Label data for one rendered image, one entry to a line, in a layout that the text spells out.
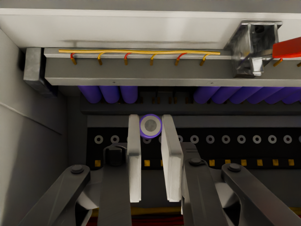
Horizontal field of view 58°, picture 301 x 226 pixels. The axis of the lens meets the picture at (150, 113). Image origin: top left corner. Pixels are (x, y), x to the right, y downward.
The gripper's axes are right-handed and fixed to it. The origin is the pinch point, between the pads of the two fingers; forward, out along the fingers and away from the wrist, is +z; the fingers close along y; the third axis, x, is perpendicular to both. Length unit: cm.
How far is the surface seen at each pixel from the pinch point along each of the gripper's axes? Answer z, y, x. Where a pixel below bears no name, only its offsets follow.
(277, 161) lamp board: 14.3, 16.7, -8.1
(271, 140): 15.8, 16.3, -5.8
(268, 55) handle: 0.0, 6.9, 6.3
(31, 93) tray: 7.5, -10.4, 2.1
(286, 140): 15.8, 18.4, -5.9
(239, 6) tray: 1.9, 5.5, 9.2
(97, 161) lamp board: 14.3, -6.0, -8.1
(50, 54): 5.7, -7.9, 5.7
